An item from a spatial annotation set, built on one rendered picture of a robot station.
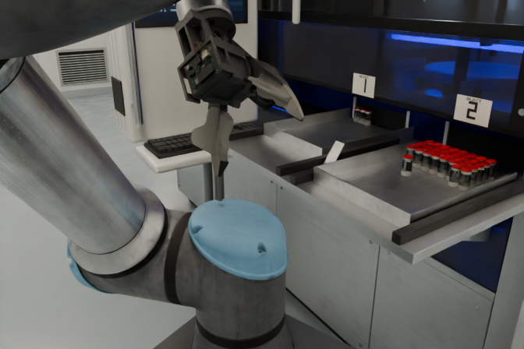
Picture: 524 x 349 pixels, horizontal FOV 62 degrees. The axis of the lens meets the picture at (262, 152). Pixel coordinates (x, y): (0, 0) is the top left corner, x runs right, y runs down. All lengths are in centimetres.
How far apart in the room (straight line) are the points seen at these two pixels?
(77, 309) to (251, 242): 168
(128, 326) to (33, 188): 160
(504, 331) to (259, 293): 83
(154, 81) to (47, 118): 112
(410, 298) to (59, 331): 136
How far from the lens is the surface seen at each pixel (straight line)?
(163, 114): 150
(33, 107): 36
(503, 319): 123
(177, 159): 132
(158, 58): 147
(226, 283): 51
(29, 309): 221
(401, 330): 148
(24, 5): 22
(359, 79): 131
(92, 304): 213
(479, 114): 109
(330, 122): 140
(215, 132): 60
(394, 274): 140
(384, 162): 110
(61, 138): 38
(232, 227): 51
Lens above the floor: 127
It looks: 20 degrees down
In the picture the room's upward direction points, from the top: straight up
